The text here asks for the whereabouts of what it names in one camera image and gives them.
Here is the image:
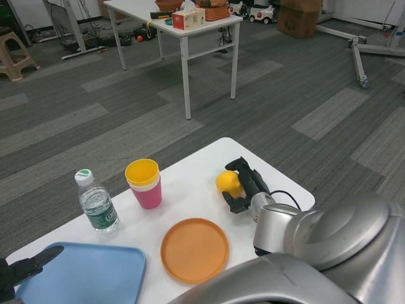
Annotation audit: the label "clear plastic water bottle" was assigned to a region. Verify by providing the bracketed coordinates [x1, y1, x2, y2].
[74, 168, 120, 234]

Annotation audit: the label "orange wicker basket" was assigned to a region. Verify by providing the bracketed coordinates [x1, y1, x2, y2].
[204, 4, 231, 22]

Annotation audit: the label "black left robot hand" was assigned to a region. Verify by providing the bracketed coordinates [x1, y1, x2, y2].
[0, 246, 65, 300]

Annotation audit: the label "brown wicker bowl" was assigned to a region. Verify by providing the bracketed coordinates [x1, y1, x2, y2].
[154, 0, 184, 11]

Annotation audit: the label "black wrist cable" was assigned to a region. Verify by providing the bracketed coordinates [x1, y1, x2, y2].
[268, 189, 301, 210]

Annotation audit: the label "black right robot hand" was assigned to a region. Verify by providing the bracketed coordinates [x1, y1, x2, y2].
[221, 156, 271, 214]

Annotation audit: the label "pink plastic cup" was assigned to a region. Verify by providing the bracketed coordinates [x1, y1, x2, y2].
[128, 180, 163, 210]

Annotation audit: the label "beige plastic stool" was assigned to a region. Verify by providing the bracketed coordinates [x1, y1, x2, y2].
[0, 27, 41, 82]

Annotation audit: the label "red and cream tissue box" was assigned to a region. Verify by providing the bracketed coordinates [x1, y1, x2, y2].
[171, 1, 206, 30]

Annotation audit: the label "orange round plate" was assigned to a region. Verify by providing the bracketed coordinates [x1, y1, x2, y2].
[160, 217, 230, 284]

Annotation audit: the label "silver robot chest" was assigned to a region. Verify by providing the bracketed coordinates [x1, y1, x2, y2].
[170, 253, 405, 304]

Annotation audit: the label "brown cardboard box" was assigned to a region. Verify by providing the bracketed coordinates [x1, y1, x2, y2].
[277, 0, 323, 39]

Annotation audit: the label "white wheeled stand frame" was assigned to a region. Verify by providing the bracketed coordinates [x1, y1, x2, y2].
[316, 9, 405, 89]

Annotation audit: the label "white plastic cup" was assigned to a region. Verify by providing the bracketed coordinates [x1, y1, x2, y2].
[126, 179, 161, 193]

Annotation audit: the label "yellow lemon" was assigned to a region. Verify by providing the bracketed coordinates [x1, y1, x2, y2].
[216, 170, 245, 200]

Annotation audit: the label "black bag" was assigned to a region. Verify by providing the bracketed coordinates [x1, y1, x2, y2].
[132, 27, 156, 41]

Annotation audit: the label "orange plush toys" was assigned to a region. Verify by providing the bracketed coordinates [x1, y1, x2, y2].
[196, 0, 228, 9]

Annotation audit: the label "white desk leg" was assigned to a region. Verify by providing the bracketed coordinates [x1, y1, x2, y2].
[44, 0, 105, 60]

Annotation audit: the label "white metal-legged table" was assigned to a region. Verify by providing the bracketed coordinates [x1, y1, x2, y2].
[103, 0, 244, 120]

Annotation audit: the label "white toy car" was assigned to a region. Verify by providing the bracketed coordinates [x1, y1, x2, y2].
[228, 1, 248, 16]
[249, 4, 275, 25]

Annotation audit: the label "blue plastic tray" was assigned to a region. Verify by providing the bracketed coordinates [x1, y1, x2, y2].
[14, 241, 147, 304]

